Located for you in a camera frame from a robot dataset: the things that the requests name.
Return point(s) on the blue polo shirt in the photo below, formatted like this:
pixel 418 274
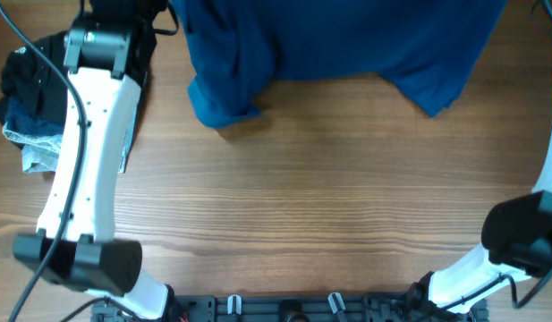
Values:
pixel 426 48

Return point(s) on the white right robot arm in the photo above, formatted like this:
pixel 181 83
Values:
pixel 515 250

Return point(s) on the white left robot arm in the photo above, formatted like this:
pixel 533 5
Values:
pixel 74 245

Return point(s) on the light grey denim garment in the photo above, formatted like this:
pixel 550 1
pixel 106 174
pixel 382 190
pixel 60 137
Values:
pixel 38 154

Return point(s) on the black folded garment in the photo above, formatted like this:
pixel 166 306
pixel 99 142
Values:
pixel 28 80

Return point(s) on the navy folded garment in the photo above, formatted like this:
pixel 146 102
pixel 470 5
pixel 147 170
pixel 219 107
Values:
pixel 19 120

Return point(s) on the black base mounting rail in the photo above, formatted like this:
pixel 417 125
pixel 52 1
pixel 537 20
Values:
pixel 373 307

